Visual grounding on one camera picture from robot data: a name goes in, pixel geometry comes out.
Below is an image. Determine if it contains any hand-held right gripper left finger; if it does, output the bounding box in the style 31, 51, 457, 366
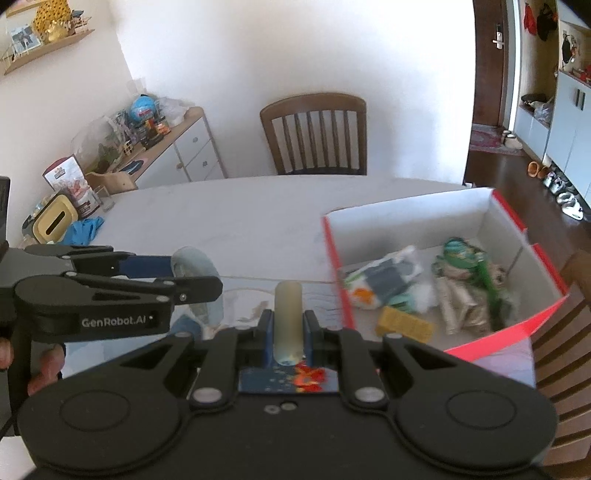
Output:
119, 309, 274, 411

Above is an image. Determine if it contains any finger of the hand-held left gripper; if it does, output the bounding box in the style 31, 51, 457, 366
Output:
14, 272, 223, 320
25, 244, 181, 280

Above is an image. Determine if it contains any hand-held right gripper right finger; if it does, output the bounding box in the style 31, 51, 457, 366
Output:
302, 310, 455, 411

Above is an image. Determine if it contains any cream cylinder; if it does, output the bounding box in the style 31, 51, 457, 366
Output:
274, 281, 305, 366

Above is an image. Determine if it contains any pale blue round object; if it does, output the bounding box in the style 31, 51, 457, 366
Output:
170, 246, 225, 326

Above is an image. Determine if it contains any yellow packet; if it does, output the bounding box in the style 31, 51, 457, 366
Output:
375, 305, 435, 343

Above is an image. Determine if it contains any white plastic bag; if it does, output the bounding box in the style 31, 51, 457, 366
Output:
344, 246, 423, 309

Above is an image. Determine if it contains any white tissue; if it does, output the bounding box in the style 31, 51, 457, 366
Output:
409, 281, 438, 312

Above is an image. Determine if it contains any silver foil packet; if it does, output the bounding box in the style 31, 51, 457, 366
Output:
434, 277, 492, 335

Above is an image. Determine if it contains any red shoe box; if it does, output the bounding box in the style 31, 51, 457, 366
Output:
321, 186, 570, 356

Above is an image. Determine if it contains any green printed packet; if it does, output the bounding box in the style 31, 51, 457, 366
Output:
431, 236, 511, 330

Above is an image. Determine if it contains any person's left hand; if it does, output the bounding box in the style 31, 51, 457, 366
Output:
0, 337, 65, 398

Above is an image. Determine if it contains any blue printed table mat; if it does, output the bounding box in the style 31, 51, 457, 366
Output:
203, 276, 356, 397

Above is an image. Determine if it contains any glass cup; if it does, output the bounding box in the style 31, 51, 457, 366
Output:
92, 185, 115, 212

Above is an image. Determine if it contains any wooden holder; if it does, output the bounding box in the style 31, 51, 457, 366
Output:
85, 170, 138, 191

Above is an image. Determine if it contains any yellow tissue box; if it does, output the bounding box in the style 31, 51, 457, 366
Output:
32, 191, 79, 243

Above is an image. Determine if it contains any red white paper bag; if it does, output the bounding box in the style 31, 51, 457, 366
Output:
42, 156, 103, 219

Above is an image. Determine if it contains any white sideboard cabinet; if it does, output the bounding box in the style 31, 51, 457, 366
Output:
111, 107, 228, 190

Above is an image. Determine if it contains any plant in clear wrap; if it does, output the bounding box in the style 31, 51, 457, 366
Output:
74, 115, 125, 171

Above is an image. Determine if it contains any blue globe toy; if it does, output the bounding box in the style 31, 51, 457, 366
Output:
130, 95, 155, 123

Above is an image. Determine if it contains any clear crumpled plastic bag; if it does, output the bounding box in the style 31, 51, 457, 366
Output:
159, 97, 190, 123

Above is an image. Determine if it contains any wooden chair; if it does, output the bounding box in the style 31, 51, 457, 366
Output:
531, 249, 591, 462
259, 92, 368, 176

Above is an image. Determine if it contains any gold ornament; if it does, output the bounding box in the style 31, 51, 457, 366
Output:
34, 0, 72, 42

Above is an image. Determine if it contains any patterned rug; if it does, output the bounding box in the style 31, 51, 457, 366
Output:
468, 124, 527, 157

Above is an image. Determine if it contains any row of shoes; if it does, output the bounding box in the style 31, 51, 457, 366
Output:
540, 168, 585, 221

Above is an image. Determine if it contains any brown door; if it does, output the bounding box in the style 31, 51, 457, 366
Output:
473, 0, 515, 127

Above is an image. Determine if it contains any grey blue cupboard unit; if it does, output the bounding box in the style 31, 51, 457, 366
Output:
510, 0, 591, 195

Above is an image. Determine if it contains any wooden wall shelf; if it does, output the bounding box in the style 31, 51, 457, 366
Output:
2, 28, 95, 77

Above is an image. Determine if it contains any photo frame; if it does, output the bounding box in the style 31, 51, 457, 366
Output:
10, 25, 42, 49

